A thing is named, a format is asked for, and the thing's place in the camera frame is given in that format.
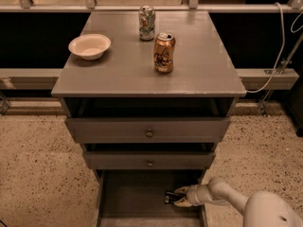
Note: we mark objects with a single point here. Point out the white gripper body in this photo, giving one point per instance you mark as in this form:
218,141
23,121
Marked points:
192,195

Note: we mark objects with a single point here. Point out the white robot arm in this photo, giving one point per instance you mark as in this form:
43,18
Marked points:
261,209

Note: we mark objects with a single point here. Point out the round middle drawer knob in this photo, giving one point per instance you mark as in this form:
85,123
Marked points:
150,163

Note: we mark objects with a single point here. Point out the round drawer knob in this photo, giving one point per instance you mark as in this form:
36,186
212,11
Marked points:
149,133
150,163

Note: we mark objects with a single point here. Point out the grey open bottom drawer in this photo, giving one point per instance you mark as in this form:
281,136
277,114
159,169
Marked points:
140,198

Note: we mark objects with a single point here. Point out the round top drawer knob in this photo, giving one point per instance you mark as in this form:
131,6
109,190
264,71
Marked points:
149,133

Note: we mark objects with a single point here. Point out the grey middle drawer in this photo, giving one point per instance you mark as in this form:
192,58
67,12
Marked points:
139,159

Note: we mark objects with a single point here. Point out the grey wooden drawer cabinet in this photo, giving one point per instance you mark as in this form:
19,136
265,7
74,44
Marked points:
124,84

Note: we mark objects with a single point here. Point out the grey top drawer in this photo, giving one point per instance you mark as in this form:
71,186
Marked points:
133,130

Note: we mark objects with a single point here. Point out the orange soda can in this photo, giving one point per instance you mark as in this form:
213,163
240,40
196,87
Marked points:
163,52

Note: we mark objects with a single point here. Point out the metal stand leg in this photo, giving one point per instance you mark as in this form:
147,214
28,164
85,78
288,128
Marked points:
280,70

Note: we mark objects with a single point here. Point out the white bowl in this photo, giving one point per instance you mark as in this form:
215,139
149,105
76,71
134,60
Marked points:
89,46

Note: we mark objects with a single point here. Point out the green white soda can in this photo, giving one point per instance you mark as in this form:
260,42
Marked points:
146,23

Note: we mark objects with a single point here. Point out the metal railing frame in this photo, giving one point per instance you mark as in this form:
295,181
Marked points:
151,3

